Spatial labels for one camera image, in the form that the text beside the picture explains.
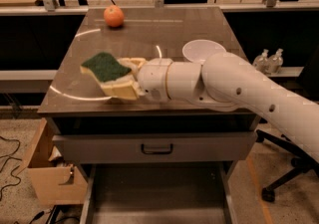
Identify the white bowl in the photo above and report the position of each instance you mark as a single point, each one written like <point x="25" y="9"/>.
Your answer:
<point x="197" y="51"/>

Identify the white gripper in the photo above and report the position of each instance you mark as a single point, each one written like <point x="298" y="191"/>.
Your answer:
<point x="154" y="79"/>

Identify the clear bottle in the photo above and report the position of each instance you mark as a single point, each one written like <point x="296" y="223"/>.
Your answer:
<point x="275" y="62"/>
<point x="260" y="61"/>

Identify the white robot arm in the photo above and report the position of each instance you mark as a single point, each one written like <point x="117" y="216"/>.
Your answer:
<point x="223" y="82"/>

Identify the clear bottle left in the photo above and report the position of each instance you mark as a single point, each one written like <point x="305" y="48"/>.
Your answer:
<point x="260" y="61"/>

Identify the cardboard box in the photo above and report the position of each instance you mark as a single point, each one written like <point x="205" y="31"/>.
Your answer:
<point x="53" y="185"/>

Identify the orange fruit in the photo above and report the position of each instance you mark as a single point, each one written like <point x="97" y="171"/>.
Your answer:
<point x="114" y="16"/>

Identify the green and yellow sponge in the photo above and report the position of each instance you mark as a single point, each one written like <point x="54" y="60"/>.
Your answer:
<point x="104" y="67"/>

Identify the open grey middle drawer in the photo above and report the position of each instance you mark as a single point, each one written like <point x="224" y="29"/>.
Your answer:
<point x="158" y="193"/>

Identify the closed grey drawer with handle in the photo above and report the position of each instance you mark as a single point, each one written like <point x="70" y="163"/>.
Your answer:
<point x="155" y="148"/>

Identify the grey drawer cabinet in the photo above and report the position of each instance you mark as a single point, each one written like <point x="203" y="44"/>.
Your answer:
<point x="75" y="104"/>

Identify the clear bottle right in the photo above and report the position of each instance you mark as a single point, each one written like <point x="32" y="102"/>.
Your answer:
<point x="275" y="62"/>

